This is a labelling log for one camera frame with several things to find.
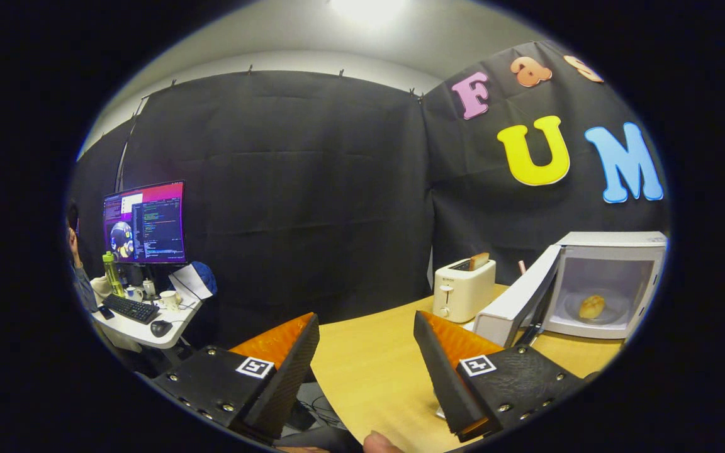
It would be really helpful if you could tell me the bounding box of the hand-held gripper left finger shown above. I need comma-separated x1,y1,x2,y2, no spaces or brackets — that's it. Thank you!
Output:
150,313,321,444

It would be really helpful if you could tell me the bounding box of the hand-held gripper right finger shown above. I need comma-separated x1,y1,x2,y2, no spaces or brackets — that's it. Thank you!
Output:
413,310,587,443

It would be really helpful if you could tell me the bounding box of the round golden bread bun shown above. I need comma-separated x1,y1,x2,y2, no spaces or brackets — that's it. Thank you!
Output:
579,294,607,320

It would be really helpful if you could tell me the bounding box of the white microwave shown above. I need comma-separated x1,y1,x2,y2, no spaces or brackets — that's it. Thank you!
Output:
473,231,668,349

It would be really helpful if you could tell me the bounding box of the glass microwave turntable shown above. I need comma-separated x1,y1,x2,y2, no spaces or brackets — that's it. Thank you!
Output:
563,288,631,325

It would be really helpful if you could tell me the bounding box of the white toaster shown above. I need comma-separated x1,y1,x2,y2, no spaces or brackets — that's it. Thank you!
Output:
432,258,497,324

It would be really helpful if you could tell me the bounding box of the round blue object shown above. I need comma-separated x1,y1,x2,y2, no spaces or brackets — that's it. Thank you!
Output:
189,261,218,298

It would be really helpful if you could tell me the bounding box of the white paper sheet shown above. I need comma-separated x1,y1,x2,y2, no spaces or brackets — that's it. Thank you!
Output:
169,264,212,301

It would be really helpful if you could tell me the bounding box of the white office desk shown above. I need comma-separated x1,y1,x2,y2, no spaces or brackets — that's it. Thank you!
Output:
89,277,203,350

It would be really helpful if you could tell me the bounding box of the black keyboard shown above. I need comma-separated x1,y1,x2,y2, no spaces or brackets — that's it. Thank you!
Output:
102,293,160,325

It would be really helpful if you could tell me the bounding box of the black backdrop cloth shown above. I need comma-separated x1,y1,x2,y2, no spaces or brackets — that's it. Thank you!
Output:
70,41,672,353

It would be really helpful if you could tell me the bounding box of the green drink bottle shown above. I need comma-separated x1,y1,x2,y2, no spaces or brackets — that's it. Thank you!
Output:
103,251,125,298

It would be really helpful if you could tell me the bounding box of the computer monitor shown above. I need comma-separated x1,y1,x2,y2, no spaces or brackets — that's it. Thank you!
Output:
103,181,186,265

